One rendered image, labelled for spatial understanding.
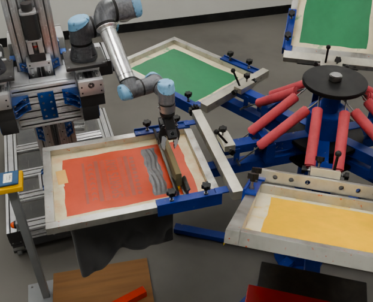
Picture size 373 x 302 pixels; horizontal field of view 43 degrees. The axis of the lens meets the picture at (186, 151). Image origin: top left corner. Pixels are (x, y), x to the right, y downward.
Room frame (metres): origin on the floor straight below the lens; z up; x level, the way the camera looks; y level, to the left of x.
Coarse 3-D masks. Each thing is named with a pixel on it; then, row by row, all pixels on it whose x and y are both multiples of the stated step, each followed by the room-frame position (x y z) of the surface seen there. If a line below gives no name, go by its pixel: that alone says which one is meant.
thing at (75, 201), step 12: (180, 168) 1.78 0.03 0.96; (144, 180) 1.69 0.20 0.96; (168, 180) 1.69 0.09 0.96; (192, 180) 1.69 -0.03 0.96; (72, 192) 1.62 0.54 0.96; (144, 192) 1.61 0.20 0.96; (180, 192) 1.60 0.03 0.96; (192, 192) 1.60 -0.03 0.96; (72, 204) 1.54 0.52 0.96; (84, 204) 1.54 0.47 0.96; (96, 204) 1.53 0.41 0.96; (108, 204) 1.53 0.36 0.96; (120, 204) 1.53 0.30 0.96
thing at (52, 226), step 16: (64, 144) 1.94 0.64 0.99; (80, 144) 1.94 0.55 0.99; (96, 144) 1.95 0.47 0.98; (112, 144) 1.97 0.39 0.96; (192, 144) 1.93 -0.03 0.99; (48, 160) 1.82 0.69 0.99; (48, 176) 1.69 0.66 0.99; (208, 176) 1.68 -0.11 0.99; (48, 192) 1.58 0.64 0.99; (48, 208) 1.48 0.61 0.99; (128, 208) 1.47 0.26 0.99; (144, 208) 1.47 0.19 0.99; (48, 224) 1.38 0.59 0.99; (64, 224) 1.38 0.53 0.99; (80, 224) 1.39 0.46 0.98; (96, 224) 1.41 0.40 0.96
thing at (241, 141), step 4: (236, 140) 1.89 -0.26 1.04; (240, 140) 1.89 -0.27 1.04; (244, 140) 1.89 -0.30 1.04; (248, 140) 1.89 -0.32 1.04; (252, 140) 1.89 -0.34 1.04; (236, 144) 1.85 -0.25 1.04; (240, 144) 1.85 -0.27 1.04; (244, 144) 1.85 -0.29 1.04; (248, 144) 1.86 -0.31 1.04; (252, 144) 1.86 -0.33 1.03; (236, 148) 1.84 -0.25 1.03; (240, 148) 1.85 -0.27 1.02; (244, 148) 1.85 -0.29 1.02; (248, 148) 1.86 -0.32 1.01; (252, 148) 1.86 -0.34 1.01; (224, 152) 1.83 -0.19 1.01; (228, 152) 1.83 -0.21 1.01; (240, 152) 1.85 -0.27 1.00
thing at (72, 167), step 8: (112, 152) 1.92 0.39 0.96; (120, 152) 1.91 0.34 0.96; (128, 152) 1.91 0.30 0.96; (136, 152) 1.91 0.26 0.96; (160, 152) 1.91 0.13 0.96; (176, 152) 1.91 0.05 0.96; (64, 160) 1.86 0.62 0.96; (72, 160) 1.86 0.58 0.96; (80, 160) 1.86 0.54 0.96; (88, 160) 1.85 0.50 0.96; (96, 160) 1.85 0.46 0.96; (136, 160) 1.85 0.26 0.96; (160, 160) 1.85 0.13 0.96; (176, 160) 1.84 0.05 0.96; (184, 160) 1.84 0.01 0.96; (64, 168) 1.79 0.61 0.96; (72, 168) 1.79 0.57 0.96; (80, 168) 1.79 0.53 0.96; (144, 168) 1.78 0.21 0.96; (72, 176) 1.73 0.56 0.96; (80, 176) 1.73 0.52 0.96; (64, 184) 1.68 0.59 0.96; (72, 184) 1.67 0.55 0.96
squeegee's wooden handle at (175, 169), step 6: (168, 144) 1.84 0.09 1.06; (168, 150) 1.79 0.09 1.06; (168, 156) 1.75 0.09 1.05; (174, 156) 1.75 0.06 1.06; (168, 162) 1.76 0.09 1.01; (174, 162) 1.70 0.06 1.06; (174, 168) 1.66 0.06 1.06; (174, 174) 1.63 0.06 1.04; (180, 174) 1.62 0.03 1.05; (174, 180) 1.64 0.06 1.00; (180, 180) 1.62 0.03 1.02
